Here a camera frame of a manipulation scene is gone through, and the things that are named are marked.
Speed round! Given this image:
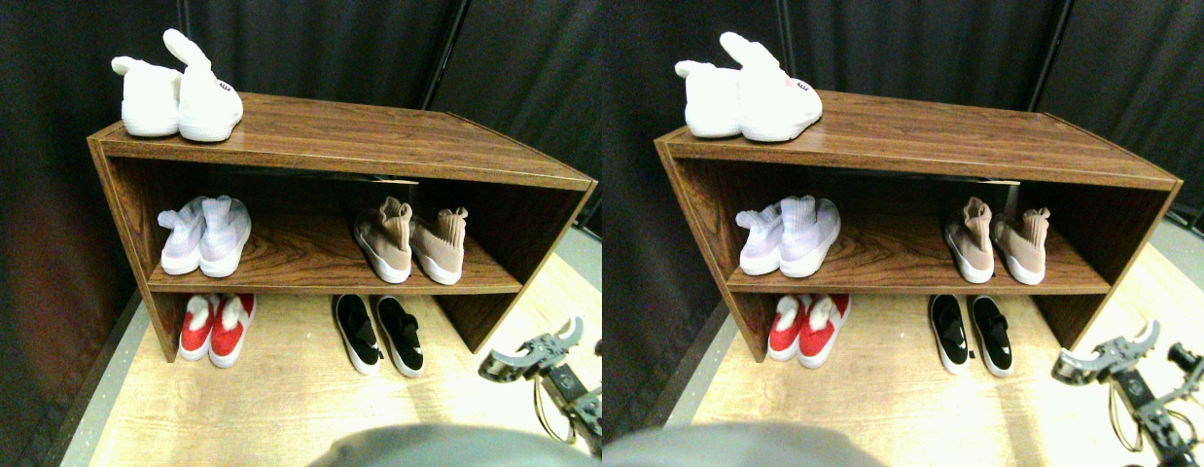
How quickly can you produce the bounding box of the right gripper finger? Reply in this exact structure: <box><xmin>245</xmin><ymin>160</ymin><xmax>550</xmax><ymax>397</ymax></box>
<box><xmin>1051</xmin><ymin>341</ymin><xmax>1126</xmax><ymax>386</ymax></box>
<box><xmin>549</xmin><ymin>316</ymin><xmax>585</xmax><ymax>355</ymax></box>
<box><xmin>478</xmin><ymin>339</ymin><xmax>554</xmax><ymax>383</ymax></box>
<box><xmin>1121</xmin><ymin>320</ymin><xmax>1162</xmax><ymax>358</ymax></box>

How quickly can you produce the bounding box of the black shoe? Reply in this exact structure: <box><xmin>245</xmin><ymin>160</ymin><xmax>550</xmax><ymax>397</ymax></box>
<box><xmin>969</xmin><ymin>297</ymin><xmax>1015</xmax><ymax>378</ymax></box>
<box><xmin>373</xmin><ymin>297</ymin><xmax>427</xmax><ymax>378</ymax></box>
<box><xmin>929</xmin><ymin>294</ymin><xmax>972</xmax><ymax>376</ymax></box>
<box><xmin>332</xmin><ymin>294</ymin><xmax>384</xmax><ymax>376</ymax></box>

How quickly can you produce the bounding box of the beige shoe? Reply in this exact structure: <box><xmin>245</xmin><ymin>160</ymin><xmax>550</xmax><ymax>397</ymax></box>
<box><xmin>944</xmin><ymin>198</ymin><xmax>996</xmax><ymax>284</ymax></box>
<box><xmin>354</xmin><ymin>198</ymin><xmax>414</xmax><ymax>284</ymax></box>
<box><xmin>991</xmin><ymin>207</ymin><xmax>1051</xmax><ymax>286</ymax></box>
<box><xmin>408</xmin><ymin>207</ymin><xmax>469</xmax><ymax>286</ymax></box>

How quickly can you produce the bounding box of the lilac shoe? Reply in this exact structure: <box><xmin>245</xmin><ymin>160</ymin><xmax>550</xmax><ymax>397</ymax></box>
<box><xmin>777</xmin><ymin>196</ymin><xmax>842</xmax><ymax>278</ymax></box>
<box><xmin>198</xmin><ymin>195</ymin><xmax>253</xmax><ymax>278</ymax></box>
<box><xmin>159</xmin><ymin>198</ymin><xmax>210</xmax><ymax>275</ymax></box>
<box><xmin>736</xmin><ymin>199</ymin><xmax>787</xmax><ymax>275</ymax></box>

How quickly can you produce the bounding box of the red shoe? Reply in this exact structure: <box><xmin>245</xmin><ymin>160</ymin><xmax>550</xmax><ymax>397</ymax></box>
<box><xmin>179</xmin><ymin>295</ymin><xmax>220</xmax><ymax>362</ymax></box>
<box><xmin>209</xmin><ymin>294</ymin><xmax>257</xmax><ymax>369</ymax></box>
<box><xmin>767</xmin><ymin>295</ymin><xmax>808</xmax><ymax>362</ymax></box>
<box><xmin>797</xmin><ymin>295</ymin><xmax>852</xmax><ymax>369</ymax></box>

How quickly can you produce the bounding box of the brown shoe rack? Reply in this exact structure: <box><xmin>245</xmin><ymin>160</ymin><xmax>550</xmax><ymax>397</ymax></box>
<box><xmin>87</xmin><ymin>92</ymin><xmax>599</xmax><ymax>364</ymax></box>
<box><xmin>655</xmin><ymin>90</ymin><xmax>1185</xmax><ymax>364</ymax></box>

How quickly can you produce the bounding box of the white shoe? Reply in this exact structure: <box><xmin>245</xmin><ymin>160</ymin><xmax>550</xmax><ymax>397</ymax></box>
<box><xmin>675</xmin><ymin>60</ymin><xmax>745</xmax><ymax>138</ymax></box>
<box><xmin>720</xmin><ymin>32</ymin><xmax>824</xmax><ymax>143</ymax></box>
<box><xmin>163</xmin><ymin>28</ymin><xmax>245</xmax><ymax>143</ymax></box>
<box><xmin>112</xmin><ymin>56</ymin><xmax>184</xmax><ymax>137</ymax></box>

